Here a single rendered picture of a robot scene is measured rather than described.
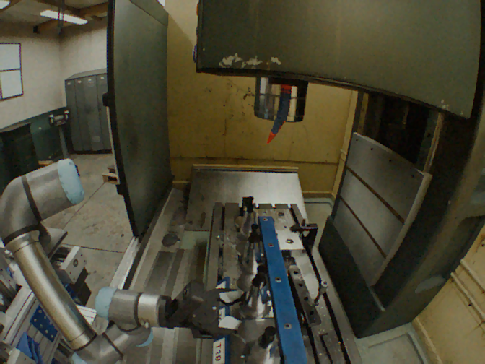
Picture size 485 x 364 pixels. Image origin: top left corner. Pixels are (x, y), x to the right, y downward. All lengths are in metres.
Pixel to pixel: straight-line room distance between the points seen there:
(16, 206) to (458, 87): 1.00
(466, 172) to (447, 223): 0.17
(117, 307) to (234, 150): 1.50
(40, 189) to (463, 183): 1.04
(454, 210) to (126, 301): 0.87
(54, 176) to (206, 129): 1.36
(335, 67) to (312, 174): 1.65
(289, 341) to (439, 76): 0.59
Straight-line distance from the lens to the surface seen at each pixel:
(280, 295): 0.46
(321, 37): 0.38
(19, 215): 0.55
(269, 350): 0.33
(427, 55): 0.53
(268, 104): 0.62
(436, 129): 0.74
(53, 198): 0.55
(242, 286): 0.47
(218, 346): 0.71
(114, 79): 1.01
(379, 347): 1.28
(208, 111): 1.71
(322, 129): 1.87
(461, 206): 0.79
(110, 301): 0.51
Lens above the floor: 1.60
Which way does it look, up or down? 27 degrees down
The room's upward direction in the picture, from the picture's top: 3 degrees clockwise
